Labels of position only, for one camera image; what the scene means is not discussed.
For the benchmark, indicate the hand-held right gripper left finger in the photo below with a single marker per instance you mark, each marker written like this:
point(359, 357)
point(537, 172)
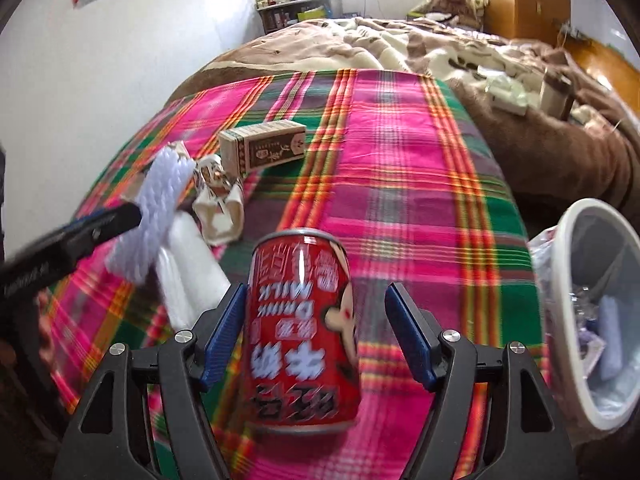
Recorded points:
point(225, 330)

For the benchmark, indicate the small cream cardboard box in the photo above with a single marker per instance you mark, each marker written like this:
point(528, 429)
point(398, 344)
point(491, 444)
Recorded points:
point(260, 152)

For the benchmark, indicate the white trash bin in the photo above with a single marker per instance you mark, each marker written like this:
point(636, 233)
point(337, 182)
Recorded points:
point(564, 270)

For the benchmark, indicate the green box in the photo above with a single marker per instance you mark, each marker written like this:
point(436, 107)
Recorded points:
point(310, 14)

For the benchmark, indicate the dark storage shelf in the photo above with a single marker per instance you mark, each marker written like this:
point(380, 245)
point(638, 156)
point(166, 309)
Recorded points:
point(280, 17)

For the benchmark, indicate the brown thermos cup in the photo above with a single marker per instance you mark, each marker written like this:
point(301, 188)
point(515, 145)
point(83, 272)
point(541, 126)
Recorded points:
point(552, 95)

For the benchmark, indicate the white tissue box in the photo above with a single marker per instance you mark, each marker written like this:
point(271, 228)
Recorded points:
point(510, 97)

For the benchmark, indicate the pink green plaid cloth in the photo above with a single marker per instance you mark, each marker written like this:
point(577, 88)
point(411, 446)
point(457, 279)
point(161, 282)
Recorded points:
point(400, 185)

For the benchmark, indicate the brown teddy bear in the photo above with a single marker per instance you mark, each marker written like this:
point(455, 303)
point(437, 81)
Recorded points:
point(457, 0)

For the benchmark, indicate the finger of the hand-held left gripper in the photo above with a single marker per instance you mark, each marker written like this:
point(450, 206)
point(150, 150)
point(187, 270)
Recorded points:
point(110, 225)

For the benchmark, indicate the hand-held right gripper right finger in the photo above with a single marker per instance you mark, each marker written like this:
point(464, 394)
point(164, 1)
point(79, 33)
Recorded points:
point(410, 340)

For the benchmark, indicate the wooden headboard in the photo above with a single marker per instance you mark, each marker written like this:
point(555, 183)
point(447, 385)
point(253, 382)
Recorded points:
point(605, 70)

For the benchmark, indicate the red drink can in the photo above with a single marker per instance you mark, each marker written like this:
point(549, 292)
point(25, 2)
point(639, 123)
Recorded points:
point(300, 335)

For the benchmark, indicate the wooden wardrobe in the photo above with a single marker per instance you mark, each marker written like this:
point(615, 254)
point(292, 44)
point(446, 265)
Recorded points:
point(525, 0)

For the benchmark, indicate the white plastic tray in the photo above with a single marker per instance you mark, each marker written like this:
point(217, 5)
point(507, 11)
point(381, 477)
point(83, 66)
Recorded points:
point(187, 270)

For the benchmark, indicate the brown cream bed blanket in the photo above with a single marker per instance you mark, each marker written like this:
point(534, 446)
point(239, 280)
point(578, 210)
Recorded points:
point(375, 40)

